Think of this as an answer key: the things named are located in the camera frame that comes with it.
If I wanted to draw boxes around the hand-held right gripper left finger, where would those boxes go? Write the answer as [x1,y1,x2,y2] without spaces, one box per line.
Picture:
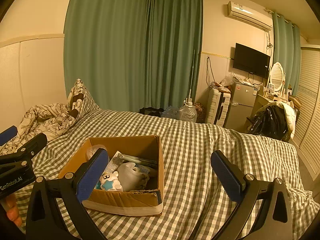
[26,148,110,240]

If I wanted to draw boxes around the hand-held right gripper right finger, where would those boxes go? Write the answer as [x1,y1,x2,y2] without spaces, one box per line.
[211,150,297,240]

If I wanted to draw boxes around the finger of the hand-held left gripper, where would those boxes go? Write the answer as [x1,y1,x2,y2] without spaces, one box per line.
[0,126,18,147]
[0,133,48,167]

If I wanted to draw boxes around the white bear toy blue star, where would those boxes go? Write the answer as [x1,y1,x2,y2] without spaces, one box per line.
[95,171,124,192]

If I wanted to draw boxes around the clear plastic bottle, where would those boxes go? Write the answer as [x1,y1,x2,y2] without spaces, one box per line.
[86,144,109,162]

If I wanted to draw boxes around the white socks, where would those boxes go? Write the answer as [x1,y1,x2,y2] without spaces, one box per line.
[117,162,150,192]

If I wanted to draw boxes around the brown cardboard box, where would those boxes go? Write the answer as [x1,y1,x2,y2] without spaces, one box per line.
[57,135,165,217]

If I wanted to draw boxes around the grey squeeze tube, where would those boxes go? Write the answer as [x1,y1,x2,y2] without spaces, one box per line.
[121,153,159,166]

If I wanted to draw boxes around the person's left hand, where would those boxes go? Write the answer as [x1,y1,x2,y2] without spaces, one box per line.
[5,194,23,227]

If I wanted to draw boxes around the floral quilt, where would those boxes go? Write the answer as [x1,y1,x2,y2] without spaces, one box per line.
[0,78,101,156]

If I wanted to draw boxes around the green checked bed sheet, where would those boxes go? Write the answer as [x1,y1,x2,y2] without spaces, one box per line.
[0,109,320,240]

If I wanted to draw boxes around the brown patterned bag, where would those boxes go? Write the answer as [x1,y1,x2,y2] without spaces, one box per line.
[194,102,207,123]

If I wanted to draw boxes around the white ribbed suitcase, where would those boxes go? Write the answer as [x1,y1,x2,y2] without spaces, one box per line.
[206,88,232,127]

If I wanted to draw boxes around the black jacket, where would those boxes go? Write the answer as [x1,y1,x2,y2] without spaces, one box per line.
[247,105,290,140]

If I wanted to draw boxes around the silver fridge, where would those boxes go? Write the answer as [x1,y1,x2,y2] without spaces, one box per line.
[223,81,259,131]

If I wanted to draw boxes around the large clear water jug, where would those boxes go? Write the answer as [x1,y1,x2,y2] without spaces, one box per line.
[177,100,198,123]

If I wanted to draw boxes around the light blue crinkled bag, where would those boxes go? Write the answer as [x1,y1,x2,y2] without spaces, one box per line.
[161,106,181,120]

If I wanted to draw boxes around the black bag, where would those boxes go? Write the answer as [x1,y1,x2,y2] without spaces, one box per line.
[138,107,166,117]

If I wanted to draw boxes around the chair with black jacket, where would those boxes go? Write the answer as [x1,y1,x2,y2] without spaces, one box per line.
[256,101,297,138]

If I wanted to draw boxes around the clear plastic bag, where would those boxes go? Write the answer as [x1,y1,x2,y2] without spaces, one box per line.
[221,72,238,87]

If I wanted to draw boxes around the white louvred wardrobe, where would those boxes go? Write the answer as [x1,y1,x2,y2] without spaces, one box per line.
[291,44,320,182]

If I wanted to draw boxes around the white mop pole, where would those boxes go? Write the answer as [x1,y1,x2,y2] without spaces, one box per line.
[188,50,196,103]

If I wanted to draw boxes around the white oval vanity mirror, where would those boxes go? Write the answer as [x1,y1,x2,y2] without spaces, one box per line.
[268,62,286,93]

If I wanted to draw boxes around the green eyelet window curtain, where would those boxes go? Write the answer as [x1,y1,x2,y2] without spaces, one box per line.
[272,12,302,98]

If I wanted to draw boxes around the white air conditioner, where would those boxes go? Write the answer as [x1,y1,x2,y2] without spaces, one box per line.
[227,1,273,32]

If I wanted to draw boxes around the hanging wall cable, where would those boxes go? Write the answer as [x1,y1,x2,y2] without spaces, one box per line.
[206,56,217,87]

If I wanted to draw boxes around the black wall television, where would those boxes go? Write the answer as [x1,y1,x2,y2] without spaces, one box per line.
[233,43,271,79]

